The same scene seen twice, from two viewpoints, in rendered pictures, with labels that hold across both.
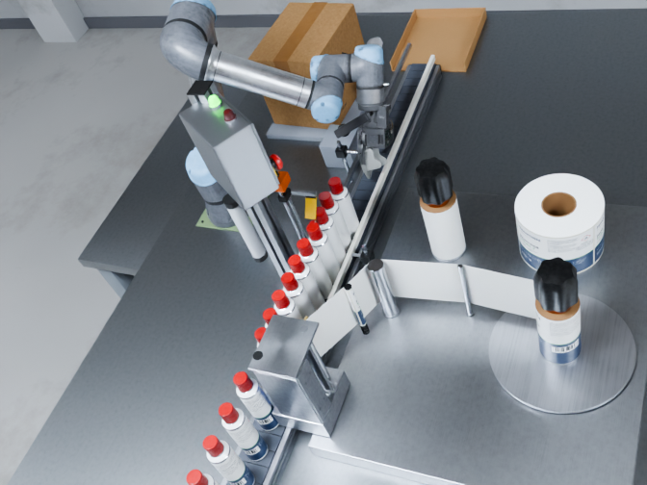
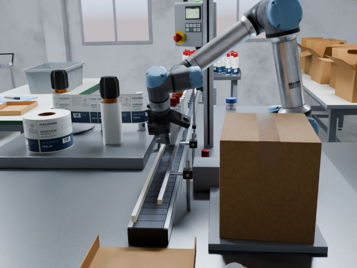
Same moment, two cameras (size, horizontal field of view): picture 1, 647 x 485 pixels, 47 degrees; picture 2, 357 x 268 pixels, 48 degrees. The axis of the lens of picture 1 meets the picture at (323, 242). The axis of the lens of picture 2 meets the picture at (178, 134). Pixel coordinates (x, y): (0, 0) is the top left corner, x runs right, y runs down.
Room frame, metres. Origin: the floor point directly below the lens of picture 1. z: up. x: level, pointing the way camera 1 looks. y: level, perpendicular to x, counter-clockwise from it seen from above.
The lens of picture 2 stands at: (2.82, -0.96, 1.41)
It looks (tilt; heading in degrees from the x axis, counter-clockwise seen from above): 16 degrees down; 148
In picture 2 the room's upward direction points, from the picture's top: 2 degrees counter-clockwise
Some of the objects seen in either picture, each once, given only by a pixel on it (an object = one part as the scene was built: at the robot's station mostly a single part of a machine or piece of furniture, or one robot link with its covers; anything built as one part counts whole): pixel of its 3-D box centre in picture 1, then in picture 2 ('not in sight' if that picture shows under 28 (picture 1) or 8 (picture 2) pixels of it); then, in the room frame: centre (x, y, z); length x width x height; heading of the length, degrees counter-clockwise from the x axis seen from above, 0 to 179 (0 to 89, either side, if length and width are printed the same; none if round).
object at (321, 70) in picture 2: not in sight; (330, 62); (0.34, 2.36, 0.97); 0.45 x 0.44 x 0.37; 54
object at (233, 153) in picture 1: (230, 150); (195, 24); (1.29, 0.11, 1.38); 0.17 x 0.10 x 0.19; 17
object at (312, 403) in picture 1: (299, 376); not in sight; (0.93, 0.16, 1.01); 0.14 x 0.13 x 0.26; 142
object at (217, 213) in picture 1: (225, 198); not in sight; (1.73, 0.22, 0.89); 0.15 x 0.15 x 0.10
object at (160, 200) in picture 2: (355, 162); (178, 140); (1.57, -0.17, 0.95); 1.07 x 0.01 x 0.01; 142
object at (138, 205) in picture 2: (383, 175); (160, 152); (1.53, -0.23, 0.90); 1.07 x 0.01 x 0.02; 142
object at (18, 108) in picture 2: not in sight; (13, 108); (-0.21, -0.45, 0.82); 0.34 x 0.24 x 0.04; 147
